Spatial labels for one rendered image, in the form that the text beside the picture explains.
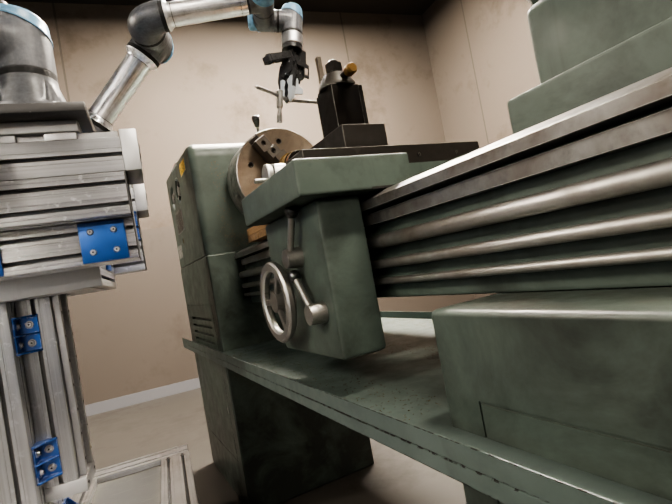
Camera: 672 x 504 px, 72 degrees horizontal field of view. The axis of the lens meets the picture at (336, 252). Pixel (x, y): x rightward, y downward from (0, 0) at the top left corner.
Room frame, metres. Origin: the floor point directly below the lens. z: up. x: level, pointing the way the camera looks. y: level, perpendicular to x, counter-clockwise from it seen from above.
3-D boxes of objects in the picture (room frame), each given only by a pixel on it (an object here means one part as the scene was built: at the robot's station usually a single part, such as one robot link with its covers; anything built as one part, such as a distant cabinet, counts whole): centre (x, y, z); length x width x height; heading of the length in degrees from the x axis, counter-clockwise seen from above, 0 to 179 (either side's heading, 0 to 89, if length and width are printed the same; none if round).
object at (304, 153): (1.01, -0.12, 0.95); 0.43 x 0.18 x 0.04; 117
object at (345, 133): (1.00, -0.05, 1.00); 0.20 x 0.10 x 0.05; 27
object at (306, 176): (0.95, -0.13, 0.90); 0.53 x 0.30 x 0.06; 117
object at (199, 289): (1.91, 0.35, 0.43); 0.60 x 0.48 x 0.86; 27
